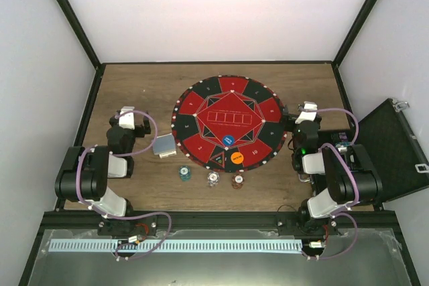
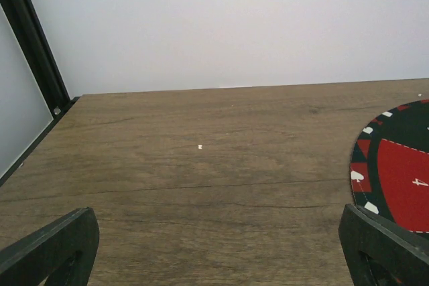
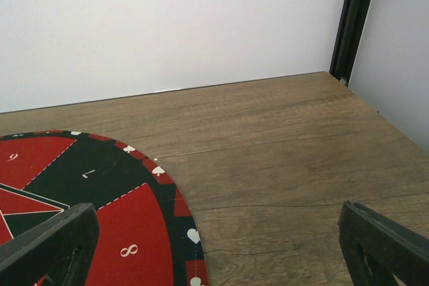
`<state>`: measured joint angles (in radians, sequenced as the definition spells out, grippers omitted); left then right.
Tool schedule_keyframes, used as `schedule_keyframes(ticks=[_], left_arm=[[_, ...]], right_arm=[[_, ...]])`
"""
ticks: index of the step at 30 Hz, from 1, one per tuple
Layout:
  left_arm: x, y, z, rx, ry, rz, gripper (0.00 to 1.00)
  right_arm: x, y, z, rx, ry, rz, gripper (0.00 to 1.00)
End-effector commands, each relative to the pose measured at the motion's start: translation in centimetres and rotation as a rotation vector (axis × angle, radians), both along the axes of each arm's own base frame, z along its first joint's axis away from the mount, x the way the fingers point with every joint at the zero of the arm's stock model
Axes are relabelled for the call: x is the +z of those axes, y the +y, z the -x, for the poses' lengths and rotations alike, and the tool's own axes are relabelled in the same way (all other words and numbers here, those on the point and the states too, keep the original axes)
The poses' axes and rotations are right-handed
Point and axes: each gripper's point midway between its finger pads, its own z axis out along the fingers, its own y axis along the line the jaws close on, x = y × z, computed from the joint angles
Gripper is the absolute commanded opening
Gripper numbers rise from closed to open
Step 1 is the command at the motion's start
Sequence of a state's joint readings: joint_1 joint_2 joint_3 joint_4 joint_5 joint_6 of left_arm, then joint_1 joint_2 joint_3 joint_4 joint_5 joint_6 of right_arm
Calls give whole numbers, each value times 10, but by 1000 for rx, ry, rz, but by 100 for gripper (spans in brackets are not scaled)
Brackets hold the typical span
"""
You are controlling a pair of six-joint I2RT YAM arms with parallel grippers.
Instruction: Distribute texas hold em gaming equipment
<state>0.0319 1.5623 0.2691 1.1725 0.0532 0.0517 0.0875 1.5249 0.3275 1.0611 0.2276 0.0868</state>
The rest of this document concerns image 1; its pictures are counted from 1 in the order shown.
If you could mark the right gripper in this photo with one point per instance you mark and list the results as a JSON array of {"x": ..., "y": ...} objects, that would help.
[{"x": 320, "y": 121}]

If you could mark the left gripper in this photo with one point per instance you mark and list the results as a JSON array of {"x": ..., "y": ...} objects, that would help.
[{"x": 147, "y": 126}]

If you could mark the green poker chip stack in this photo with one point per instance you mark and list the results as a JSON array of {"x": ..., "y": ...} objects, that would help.
[{"x": 184, "y": 173}]

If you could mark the blue small blind button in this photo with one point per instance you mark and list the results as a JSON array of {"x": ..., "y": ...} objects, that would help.
[{"x": 228, "y": 140}]

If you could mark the triangular all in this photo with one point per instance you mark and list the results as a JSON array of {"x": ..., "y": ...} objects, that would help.
[{"x": 219, "y": 159}]

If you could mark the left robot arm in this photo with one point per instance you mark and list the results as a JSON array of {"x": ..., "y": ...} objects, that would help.
[{"x": 84, "y": 173}]

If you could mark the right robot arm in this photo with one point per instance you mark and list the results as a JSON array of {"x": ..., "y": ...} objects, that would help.
[{"x": 349, "y": 176}]

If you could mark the blue backed card deck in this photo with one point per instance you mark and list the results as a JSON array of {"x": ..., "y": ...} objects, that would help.
[{"x": 164, "y": 143}]

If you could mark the round red black poker mat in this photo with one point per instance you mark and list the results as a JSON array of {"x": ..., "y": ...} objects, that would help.
[{"x": 229, "y": 105}]

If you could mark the orange big blind button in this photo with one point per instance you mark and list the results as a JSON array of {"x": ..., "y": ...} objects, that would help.
[{"x": 237, "y": 158}]

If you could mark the brown poker chip stack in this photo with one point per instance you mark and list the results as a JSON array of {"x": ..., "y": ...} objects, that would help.
[{"x": 237, "y": 181}]

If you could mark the purple white poker chip stack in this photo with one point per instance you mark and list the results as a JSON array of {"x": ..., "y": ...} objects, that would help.
[{"x": 213, "y": 178}]

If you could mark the black poker case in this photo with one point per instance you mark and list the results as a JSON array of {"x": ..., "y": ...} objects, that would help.
[{"x": 394, "y": 151}]

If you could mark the light blue slotted cable duct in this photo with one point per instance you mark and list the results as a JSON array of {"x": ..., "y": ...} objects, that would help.
[{"x": 63, "y": 245}]

